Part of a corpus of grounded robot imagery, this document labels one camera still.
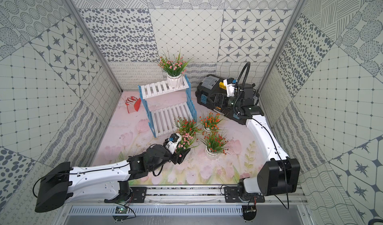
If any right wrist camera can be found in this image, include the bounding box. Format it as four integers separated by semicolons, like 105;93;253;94
223;78;237;97

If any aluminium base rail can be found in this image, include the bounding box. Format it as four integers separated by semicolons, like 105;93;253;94
61;184;309;206

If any pink flower pot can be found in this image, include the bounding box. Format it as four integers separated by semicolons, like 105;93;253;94
175;132;197;154
159;51;189;88

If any red flower pot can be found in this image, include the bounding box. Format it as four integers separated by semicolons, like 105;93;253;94
175;117;201;136
201;131;228;160
199;112;222;132

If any red flower pot front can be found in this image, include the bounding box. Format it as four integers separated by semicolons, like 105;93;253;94
201;131;228;160

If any floral pink table mat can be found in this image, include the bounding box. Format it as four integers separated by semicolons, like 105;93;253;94
92;91;265;185

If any black toolbox yellow handle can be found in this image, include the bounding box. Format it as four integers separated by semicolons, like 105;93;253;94
195;74;264;125

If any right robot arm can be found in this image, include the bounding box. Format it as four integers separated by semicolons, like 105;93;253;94
214;79;300;201

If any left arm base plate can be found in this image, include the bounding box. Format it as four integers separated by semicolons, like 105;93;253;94
104;187;147;204

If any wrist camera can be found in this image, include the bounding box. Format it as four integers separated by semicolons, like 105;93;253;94
223;78;237;97
165;133;182;154

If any red flower pot back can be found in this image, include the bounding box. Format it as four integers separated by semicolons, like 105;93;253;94
199;112;222;132

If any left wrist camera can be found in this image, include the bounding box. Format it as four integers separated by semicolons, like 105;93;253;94
165;133;182;154

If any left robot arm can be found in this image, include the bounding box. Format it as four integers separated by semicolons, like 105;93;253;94
34;144;190;213

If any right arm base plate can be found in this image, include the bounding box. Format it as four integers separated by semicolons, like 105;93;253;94
220;185;265;203

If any blue white slatted rack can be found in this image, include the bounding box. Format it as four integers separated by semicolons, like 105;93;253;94
138;76;197;137

